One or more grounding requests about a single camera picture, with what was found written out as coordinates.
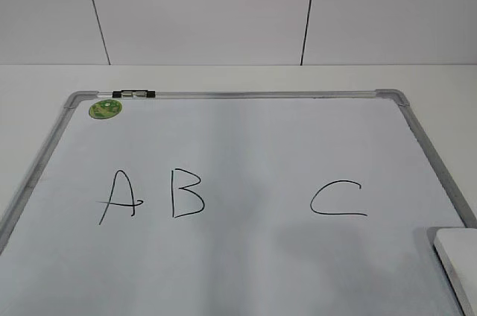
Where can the white board eraser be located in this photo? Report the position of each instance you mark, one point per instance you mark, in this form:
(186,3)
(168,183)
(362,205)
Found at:
(456,249)

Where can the black and silver board clip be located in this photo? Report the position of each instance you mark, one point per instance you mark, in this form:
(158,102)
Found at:
(134,93)

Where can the round green magnet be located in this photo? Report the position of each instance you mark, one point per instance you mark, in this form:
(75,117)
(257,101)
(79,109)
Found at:
(105,109)

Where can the white board with grey frame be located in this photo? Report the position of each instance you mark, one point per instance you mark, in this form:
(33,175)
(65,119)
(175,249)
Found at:
(232,204)

